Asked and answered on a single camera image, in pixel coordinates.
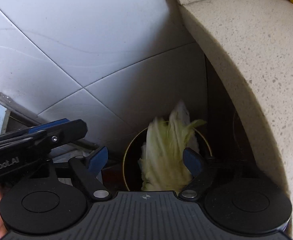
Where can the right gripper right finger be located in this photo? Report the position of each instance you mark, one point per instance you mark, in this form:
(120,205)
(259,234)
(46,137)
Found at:
(192,161)

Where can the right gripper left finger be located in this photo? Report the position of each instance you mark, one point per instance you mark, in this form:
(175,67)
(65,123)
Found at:
(96,160)

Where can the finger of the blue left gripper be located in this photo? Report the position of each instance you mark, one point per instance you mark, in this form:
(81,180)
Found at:
(47,125)
(45,139)

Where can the pale cabbage leaf bunch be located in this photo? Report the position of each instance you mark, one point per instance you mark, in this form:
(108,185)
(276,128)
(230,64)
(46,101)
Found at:
(162,154)

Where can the black round trash bin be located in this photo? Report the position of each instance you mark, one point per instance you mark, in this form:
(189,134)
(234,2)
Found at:
(132,168)

